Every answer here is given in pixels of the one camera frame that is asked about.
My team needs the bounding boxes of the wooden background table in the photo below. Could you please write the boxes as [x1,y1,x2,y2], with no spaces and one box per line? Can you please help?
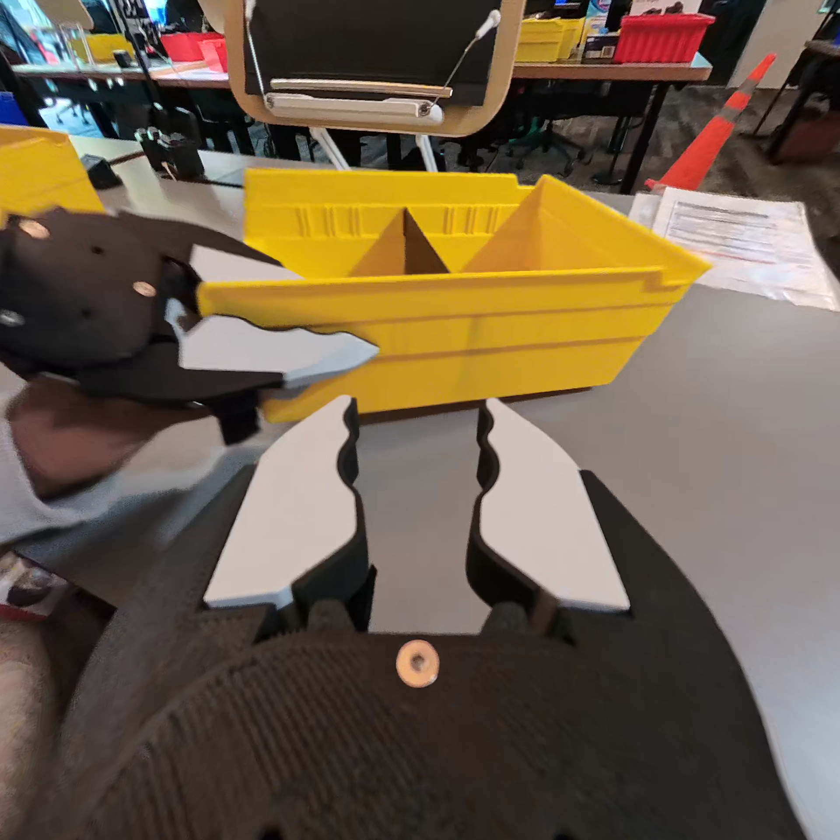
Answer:
[512,56,715,196]

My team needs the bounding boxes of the white folding stand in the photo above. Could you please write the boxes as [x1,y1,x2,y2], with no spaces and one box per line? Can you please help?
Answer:
[244,0,505,173]

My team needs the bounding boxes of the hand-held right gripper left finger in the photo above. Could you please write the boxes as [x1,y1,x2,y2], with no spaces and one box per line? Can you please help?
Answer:
[202,395,378,632]

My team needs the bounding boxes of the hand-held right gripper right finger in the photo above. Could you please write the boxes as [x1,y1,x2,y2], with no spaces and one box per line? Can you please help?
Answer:
[466,397,632,636]

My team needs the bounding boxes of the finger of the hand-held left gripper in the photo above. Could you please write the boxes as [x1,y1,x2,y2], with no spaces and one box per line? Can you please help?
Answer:
[189,244,306,284]
[164,298,382,392]

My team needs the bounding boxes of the red plastic bin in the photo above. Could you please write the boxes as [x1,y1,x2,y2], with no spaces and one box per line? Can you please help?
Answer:
[159,31,228,74]
[612,12,716,65]

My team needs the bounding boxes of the orange traffic cone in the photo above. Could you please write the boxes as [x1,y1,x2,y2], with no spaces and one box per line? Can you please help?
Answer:
[645,52,780,193]

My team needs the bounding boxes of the person's left hand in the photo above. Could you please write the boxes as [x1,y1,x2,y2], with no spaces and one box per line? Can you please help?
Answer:
[5,377,221,501]

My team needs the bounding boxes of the person's left forearm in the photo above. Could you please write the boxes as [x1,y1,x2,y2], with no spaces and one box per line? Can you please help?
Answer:
[0,420,263,547]

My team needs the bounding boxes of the laminated paper sheet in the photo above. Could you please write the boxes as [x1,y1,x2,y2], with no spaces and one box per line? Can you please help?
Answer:
[629,185,840,311]

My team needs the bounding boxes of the black power adapter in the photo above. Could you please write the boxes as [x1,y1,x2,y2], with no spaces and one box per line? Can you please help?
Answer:
[79,153,124,191]

